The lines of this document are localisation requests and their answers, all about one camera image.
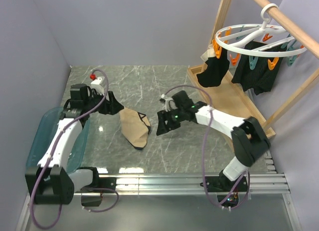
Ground wooden drying rack frame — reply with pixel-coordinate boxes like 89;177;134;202
187;0;319;138

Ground teal plastic basin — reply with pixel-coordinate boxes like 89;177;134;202
26;107;90;174

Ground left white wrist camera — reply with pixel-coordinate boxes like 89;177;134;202
90;74;106;96

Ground black underwear white waistband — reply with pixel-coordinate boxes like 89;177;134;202
196;48;230;88

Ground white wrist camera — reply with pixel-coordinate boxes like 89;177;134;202
90;74;106;96
160;94;176;112

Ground aluminium mounting rail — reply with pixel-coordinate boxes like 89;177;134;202
14;173;300;231

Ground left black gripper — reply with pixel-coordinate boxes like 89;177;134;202
84;89;124;115

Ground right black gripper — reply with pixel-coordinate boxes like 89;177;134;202
156;108;186;136

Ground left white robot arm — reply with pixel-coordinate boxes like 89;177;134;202
25;83;124;205

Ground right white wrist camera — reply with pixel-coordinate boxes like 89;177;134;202
160;94;176;112

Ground white round clip hanger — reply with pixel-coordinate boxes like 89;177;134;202
214;3;307;58

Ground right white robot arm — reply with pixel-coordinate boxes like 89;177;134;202
156;90;271;192

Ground orange clothes peg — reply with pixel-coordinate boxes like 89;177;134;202
212;39;222;59
229;54;240;66

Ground beige underwear navy trim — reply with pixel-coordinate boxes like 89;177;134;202
120;108;151;150

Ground black striped boxer shorts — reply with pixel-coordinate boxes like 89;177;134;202
232;55;283;95

